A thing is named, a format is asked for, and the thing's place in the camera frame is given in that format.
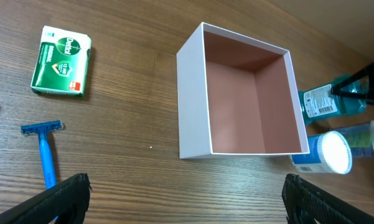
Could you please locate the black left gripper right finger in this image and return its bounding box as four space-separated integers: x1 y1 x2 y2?
281 174 374 224

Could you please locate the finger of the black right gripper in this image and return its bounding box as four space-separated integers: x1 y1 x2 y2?
330 62 374 105

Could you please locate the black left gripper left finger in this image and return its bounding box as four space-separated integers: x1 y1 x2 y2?
0 173 91 224

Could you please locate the teal mouthwash bottle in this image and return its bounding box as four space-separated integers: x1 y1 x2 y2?
299 74 367 125

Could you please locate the clear spray bottle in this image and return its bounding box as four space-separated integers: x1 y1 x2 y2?
330 120 374 158

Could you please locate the white pink-lined box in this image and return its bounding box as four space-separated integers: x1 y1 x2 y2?
176 22 309 159

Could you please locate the blue disposable razor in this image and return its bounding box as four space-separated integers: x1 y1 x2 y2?
21 120 65 222

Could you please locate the green soap box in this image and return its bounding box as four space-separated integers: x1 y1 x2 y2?
30 26 91 97

